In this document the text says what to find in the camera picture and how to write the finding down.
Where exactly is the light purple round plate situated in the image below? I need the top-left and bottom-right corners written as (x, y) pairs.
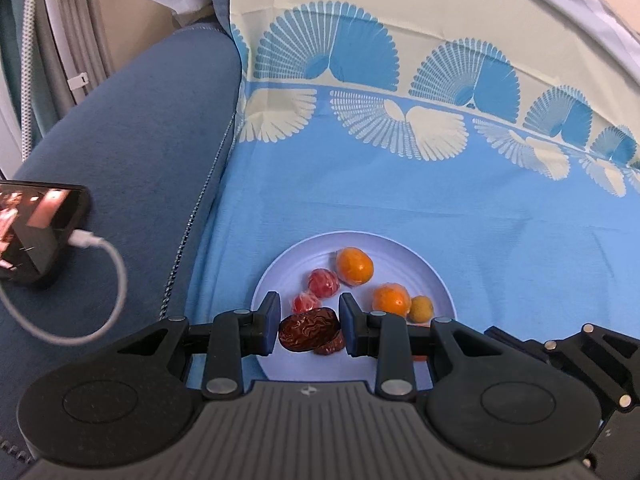
top-left (250, 231), bottom-right (457, 382)

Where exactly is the dark red dried date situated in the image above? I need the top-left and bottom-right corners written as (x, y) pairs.
top-left (313, 330), bottom-right (346, 357)
top-left (278, 307), bottom-right (343, 353)

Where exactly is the small orange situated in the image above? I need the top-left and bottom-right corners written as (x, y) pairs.
top-left (371, 283), bottom-right (412, 318)
top-left (335, 247), bottom-right (375, 287)

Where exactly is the black smartphone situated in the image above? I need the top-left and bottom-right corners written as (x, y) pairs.
top-left (0, 180), bottom-right (93, 291)

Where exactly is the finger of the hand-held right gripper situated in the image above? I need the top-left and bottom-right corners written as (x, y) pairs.
top-left (564, 323), bottom-right (640, 396)
top-left (484, 326), bottom-right (633, 411)

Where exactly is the white charging cable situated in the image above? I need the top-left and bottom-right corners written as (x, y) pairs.
top-left (0, 230), bottom-right (127, 346)

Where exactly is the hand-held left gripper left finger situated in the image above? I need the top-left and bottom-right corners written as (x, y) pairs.
top-left (118, 291), bottom-right (282, 401)

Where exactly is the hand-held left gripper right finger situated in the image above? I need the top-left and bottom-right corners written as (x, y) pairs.
top-left (338, 292), bottom-right (502, 401)

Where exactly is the blue fan-print blanket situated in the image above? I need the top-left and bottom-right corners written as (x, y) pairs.
top-left (182, 0), bottom-right (640, 381)

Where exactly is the red candy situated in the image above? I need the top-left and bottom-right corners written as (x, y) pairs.
top-left (291, 291), bottom-right (322, 315)
top-left (307, 268), bottom-right (341, 299)

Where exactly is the blue sofa armrest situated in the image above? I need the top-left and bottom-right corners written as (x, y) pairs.
top-left (0, 22), bottom-right (242, 471)

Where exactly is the small yellow round fruit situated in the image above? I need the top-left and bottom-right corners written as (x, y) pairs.
top-left (409, 295), bottom-right (434, 324)

